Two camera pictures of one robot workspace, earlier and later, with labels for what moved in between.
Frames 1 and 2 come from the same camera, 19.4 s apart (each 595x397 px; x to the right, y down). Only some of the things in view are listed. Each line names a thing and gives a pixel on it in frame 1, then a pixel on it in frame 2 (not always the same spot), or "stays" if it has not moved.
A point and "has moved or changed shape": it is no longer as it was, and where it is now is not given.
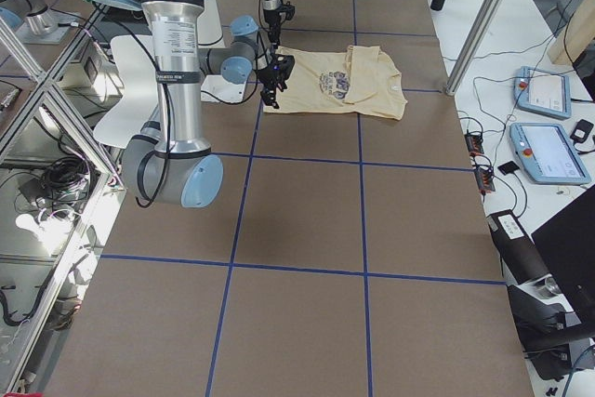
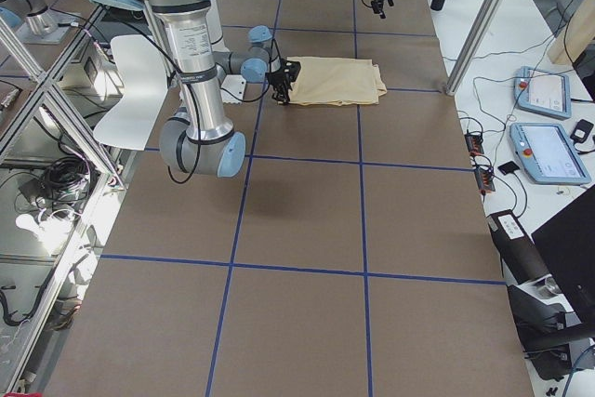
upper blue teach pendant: (543, 92) stays
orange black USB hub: (474, 142) stays
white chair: (138, 105) stays
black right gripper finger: (269, 98) -> (283, 94)
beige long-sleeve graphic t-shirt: (361, 80) has moved or changed shape
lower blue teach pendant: (548, 153) stays
